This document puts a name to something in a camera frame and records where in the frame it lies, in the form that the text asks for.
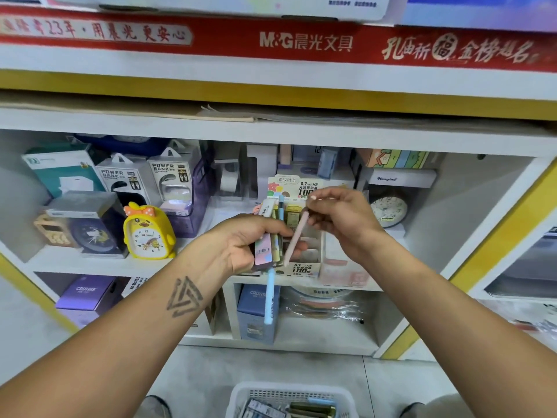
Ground grey box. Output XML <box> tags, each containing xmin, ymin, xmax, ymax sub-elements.
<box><xmin>487</xmin><ymin>230</ymin><xmax>557</xmax><ymax>297</ymax></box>

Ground pastel sticky notes pack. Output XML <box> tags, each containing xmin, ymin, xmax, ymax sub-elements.
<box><xmin>357</xmin><ymin>149</ymin><xmax>440</xmax><ymax>171</ymax></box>

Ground pink purple refill packets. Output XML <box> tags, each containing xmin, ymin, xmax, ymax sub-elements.
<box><xmin>252</xmin><ymin>197</ymin><xmax>288</xmax><ymax>271</ymax></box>

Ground person's left hand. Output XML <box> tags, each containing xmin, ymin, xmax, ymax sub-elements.
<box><xmin>204</xmin><ymin>213</ymin><xmax>306</xmax><ymax>279</ymax></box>

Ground red banner strip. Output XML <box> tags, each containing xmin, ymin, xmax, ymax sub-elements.
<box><xmin>0</xmin><ymin>4</ymin><xmax>557</xmax><ymax>73</ymax></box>

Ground tape dispenser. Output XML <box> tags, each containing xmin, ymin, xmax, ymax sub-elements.
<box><xmin>213</xmin><ymin>143</ymin><xmax>254</xmax><ymax>201</ymax></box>

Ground blue small carton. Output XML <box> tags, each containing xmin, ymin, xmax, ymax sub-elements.
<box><xmin>237</xmin><ymin>283</ymin><xmax>281</xmax><ymax>345</ymax></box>

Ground stack of wrapped discs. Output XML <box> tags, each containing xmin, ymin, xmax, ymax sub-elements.
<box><xmin>283</xmin><ymin>287</ymin><xmax>367</xmax><ymax>323</ymax></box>

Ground purple translucent container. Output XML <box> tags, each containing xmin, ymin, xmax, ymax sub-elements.
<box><xmin>161</xmin><ymin>156</ymin><xmax>214</xmax><ymax>239</ymax></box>

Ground white round clock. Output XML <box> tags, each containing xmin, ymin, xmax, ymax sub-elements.
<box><xmin>369</xmin><ymin>189</ymin><xmax>410</xmax><ymax>229</ymax></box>

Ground clear boxed dark clock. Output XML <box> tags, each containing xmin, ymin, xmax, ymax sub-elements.
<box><xmin>45</xmin><ymin>191</ymin><xmax>127</xmax><ymax>256</ymax></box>

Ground person's right forearm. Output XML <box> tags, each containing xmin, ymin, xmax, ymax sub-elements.
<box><xmin>352</xmin><ymin>239</ymin><xmax>557</xmax><ymax>418</ymax></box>

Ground small tan alarm clock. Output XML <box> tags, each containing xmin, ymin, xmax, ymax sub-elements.
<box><xmin>33</xmin><ymin>213</ymin><xmax>75</xmax><ymax>249</ymax></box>

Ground pile of lead refill packets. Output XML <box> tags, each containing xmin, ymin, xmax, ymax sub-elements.
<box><xmin>239</xmin><ymin>398</ymin><xmax>336</xmax><ymax>418</ymax></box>

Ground purple box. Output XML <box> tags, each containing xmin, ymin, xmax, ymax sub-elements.
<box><xmin>56</xmin><ymin>275</ymin><xmax>123</xmax><ymax>327</ymax></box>

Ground person's left forearm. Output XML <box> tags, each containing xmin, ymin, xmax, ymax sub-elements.
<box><xmin>0</xmin><ymin>248</ymin><xmax>236</xmax><ymax>418</ymax></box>

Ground white printed box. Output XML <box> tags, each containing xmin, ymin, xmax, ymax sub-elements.
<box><xmin>48</xmin><ymin>0</ymin><xmax>406</xmax><ymax>21</ymax></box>

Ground yellow alarm clock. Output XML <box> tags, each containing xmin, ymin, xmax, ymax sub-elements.
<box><xmin>122</xmin><ymin>203</ymin><xmax>177</xmax><ymax>260</ymax></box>

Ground flat cardboard sheets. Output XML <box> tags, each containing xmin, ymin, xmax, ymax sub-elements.
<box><xmin>196</xmin><ymin>104</ymin><xmax>557</xmax><ymax>127</ymax></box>

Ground white plastic basket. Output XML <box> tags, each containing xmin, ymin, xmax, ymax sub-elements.
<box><xmin>225</xmin><ymin>382</ymin><xmax>360</xmax><ymax>418</ymax></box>

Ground person's right hand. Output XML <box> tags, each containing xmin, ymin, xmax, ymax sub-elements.
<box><xmin>305</xmin><ymin>187</ymin><xmax>384</xmax><ymax>262</ymax></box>

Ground white shelf with yellow trim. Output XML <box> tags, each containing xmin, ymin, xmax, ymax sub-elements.
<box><xmin>0</xmin><ymin>0</ymin><xmax>557</xmax><ymax>362</ymax></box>

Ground teal white box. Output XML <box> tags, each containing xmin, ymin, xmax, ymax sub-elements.
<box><xmin>21</xmin><ymin>143</ymin><xmax>106</xmax><ymax>199</ymax></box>

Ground white hanging accessory box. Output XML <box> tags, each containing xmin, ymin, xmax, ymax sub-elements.
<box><xmin>94</xmin><ymin>154</ymin><xmax>162</xmax><ymax>208</ymax></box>
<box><xmin>148</xmin><ymin>140</ymin><xmax>203</xmax><ymax>206</ymax></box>

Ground white refill display box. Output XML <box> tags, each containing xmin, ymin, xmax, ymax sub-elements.
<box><xmin>265</xmin><ymin>174</ymin><xmax>325</xmax><ymax>279</ymax></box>

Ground grey sneaker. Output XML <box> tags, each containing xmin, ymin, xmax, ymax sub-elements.
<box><xmin>400</xmin><ymin>400</ymin><xmax>428</xmax><ymax>418</ymax></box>
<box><xmin>135</xmin><ymin>396</ymin><xmax>171</xmax><ymax>418</ymax></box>

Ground pale pink refill packet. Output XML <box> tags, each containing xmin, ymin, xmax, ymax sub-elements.
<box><xmin>283</xmin><ymin>208</ymin><xmax>313</xmax><ymax>266</ymax></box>

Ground blue printed box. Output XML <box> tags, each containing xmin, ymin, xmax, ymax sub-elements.
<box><xmin>399</xmin><ymin>0</ymin><xmax>557</xmax><ymax>33</ymax></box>

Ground plastic wrapped items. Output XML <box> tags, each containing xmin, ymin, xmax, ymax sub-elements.
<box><xmin>483</xmin><ymin>300</ymin><xmax>557</xmax><ymax>349</ymax></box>

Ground white long box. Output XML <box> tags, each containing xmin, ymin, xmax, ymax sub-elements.
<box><xmin>359</xmin><ymin>168</ymin><xmax>438</xmax><ymax>190</ymax></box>

